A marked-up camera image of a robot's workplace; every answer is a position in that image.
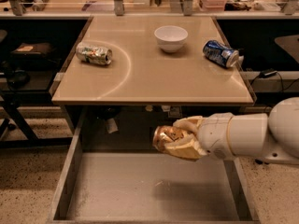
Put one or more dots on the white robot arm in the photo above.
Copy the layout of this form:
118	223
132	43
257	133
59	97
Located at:
271	138

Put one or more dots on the white paper tag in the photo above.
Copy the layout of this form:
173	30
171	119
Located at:
111	125

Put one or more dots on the crushed green soda can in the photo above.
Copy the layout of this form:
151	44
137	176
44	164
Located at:
90	53

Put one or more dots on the crushed blue soda can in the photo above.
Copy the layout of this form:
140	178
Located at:
220	54

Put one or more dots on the open grey top drawer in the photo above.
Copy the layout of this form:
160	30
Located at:
121	178

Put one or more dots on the white bowl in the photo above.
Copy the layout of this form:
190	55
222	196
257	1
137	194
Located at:
170	38

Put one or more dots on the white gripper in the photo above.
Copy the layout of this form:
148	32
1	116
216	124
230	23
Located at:
215	134

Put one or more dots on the black office chair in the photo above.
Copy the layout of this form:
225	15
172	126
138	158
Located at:
26	77

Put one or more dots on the crushed orange soda can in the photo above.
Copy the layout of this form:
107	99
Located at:
167	135

